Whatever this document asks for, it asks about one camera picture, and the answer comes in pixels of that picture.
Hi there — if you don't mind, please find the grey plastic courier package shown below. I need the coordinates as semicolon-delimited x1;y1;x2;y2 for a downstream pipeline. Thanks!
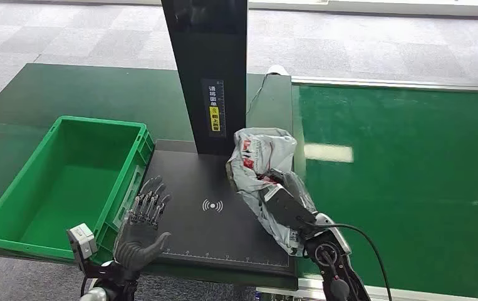
226;127;318;258

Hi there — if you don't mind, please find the yellow label sticker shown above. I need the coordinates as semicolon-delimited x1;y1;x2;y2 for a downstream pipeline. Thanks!
209;105;222;134

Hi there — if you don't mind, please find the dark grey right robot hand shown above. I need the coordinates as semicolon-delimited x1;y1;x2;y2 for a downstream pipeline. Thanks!
261;171;319;238

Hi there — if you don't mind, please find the green conveyor belt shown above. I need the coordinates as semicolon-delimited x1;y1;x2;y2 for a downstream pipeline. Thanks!
293;85;478;300

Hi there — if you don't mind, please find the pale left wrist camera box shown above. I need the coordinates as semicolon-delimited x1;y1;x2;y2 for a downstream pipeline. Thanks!
66;223;98;267

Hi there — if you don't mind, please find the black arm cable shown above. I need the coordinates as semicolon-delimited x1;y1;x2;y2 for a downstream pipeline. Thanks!
304;223;393;301

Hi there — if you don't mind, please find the green plastic crate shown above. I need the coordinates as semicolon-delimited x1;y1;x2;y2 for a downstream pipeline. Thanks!
0;115;155;264

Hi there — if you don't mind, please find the thin white cable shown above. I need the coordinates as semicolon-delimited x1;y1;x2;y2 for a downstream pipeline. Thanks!
245;73;269;116

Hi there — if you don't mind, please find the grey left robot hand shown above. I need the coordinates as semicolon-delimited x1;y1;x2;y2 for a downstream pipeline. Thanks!
113;176;173;273

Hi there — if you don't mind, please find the white conveyor roller end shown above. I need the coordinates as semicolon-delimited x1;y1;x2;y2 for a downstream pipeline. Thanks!
266;64;292;77

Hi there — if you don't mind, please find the silver conveyor frame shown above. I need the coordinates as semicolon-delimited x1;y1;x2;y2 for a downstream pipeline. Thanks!
256;65;478;301

